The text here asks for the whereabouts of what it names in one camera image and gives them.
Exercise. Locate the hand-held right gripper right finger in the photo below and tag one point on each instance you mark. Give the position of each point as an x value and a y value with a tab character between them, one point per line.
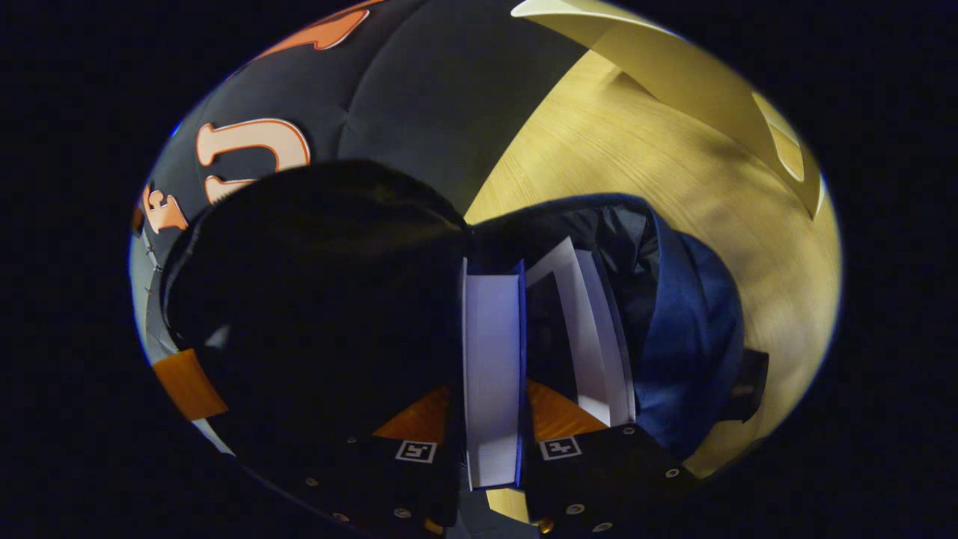
614	471

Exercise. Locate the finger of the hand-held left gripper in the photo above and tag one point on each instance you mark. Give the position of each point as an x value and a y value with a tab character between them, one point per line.
191	385

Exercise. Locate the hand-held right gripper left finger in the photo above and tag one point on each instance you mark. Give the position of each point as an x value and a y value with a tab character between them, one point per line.
374	479

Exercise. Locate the dark cover book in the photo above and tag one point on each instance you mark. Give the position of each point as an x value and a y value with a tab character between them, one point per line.
591	337

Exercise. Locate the blue schoolbag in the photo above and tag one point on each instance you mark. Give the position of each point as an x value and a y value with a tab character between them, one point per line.
688	337

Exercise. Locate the blue cover book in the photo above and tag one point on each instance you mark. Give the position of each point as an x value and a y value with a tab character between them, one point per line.
490	359

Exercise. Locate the white bookshelf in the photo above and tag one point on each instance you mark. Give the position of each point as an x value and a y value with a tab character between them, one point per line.
673	67

